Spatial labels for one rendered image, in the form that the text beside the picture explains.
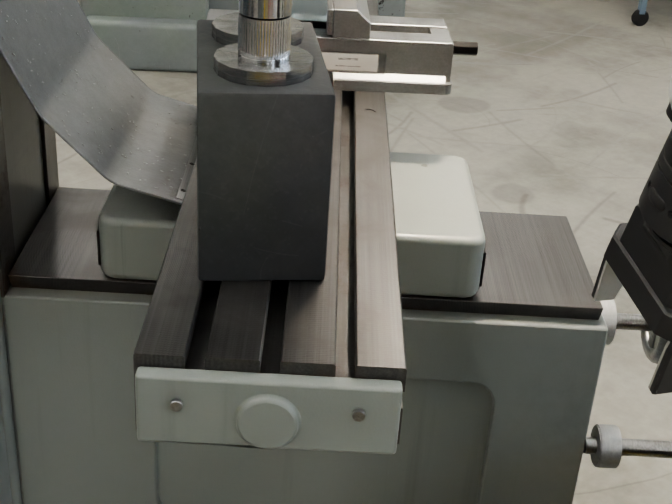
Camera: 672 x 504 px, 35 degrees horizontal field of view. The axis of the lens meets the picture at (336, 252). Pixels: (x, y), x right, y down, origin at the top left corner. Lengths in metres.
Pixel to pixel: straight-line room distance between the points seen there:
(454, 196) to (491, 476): 0.40
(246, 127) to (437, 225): 0.50
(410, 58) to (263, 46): 0.58
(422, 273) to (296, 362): 0.51
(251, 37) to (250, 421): 0.33
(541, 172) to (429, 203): 2.27
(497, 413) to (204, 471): 0.42
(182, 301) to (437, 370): 0.55
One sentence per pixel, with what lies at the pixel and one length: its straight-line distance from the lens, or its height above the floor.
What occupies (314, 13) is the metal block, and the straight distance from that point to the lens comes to 1.53.
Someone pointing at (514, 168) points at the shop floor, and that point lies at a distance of 3.71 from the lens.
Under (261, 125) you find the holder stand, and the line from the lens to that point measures 0.95.
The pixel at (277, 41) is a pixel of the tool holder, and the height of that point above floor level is 1.15.
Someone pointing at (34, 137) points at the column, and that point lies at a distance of 1.58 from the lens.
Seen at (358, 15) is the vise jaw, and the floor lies 1.03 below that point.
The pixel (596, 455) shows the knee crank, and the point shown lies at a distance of 1.57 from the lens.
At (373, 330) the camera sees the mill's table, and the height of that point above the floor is 0.93.
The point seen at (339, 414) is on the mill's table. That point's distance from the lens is 0.91.
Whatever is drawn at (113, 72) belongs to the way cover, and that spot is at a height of 0.92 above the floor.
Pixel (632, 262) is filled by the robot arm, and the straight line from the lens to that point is 0.90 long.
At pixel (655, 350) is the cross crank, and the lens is 1.62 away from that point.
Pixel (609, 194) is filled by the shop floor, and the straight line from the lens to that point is 3.62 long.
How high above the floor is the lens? 1.43
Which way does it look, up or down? 28 degrees down
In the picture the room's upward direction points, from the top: 4 degrees clockwise
